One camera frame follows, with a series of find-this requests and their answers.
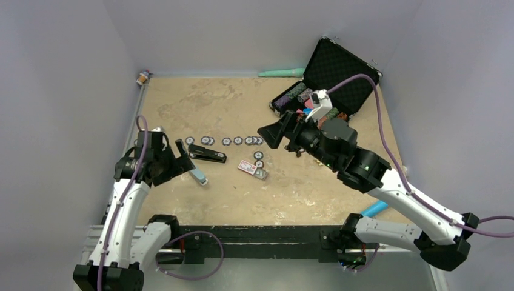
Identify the poker chip near box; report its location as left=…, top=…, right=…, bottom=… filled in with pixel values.
left=254, top=160, right=264, bottom=169

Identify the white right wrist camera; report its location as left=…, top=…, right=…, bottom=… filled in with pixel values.
left=306, top=89, right=333, bottom=122

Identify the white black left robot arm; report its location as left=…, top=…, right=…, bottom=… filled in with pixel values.
left=73, top=127, right=195, bottom=290

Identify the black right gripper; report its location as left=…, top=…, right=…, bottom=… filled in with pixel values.
left=258, top=110, right=339, bottom=170

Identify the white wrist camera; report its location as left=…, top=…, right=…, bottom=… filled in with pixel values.
left=150, top=127, right=165, bottom=135
left=306, top=89, right=333, bottom=122

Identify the black stapler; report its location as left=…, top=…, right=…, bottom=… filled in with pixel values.
left=188, top=144, right=227, bottom=164

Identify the blue pen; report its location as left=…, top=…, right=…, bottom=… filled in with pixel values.
left=361, top=201, right=389, bottom=218

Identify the aluminium frame rail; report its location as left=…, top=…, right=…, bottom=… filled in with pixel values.
left=74, top=84, right=449, bottom=291

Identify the black poker chip case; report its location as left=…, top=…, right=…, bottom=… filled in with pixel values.
left=269, top=37, right=382, bottom=121

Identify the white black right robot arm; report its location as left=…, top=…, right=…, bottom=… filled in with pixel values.
left=258, top=111, right=479, bottom=271

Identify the light blue stapler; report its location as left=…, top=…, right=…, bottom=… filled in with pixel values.
left=189, top=169, right=209, bottom=186

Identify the mint green tube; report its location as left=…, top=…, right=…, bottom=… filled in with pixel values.
left=258, top=68, right=305, bottom=78

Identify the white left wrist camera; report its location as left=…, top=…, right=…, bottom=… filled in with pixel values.
left=150, top=127, right=165, bottom=135

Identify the poker chip row right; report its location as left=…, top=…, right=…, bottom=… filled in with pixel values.
left=199, top=136, right=264, bottom=146

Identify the poker chip above box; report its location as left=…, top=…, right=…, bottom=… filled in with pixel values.
left=253, top=151, right=264, bottom=160

